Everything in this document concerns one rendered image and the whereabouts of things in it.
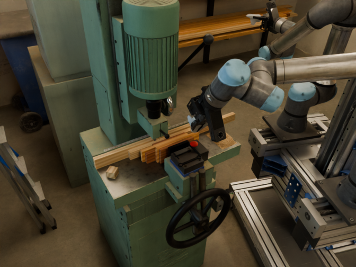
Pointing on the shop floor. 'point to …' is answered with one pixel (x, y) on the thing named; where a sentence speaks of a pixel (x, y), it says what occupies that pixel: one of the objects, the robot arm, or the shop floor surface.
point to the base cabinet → (144, 233)
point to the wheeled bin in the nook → (23, 67)
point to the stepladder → (35, 193)
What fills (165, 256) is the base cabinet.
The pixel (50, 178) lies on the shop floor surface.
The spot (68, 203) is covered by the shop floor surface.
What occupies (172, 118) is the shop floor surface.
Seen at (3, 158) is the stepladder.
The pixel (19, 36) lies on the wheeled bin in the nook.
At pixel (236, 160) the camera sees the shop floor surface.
